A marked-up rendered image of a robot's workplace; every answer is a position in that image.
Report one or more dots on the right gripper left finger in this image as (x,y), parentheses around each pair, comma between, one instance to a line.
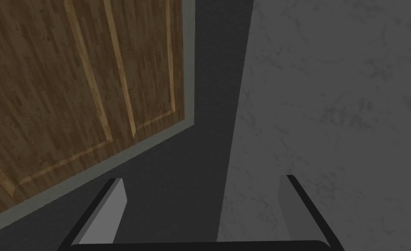
(102,218)

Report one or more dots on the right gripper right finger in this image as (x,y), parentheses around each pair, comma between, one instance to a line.
(301,216)

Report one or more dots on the brown wooden panelled door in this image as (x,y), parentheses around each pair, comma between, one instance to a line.
(69,94)

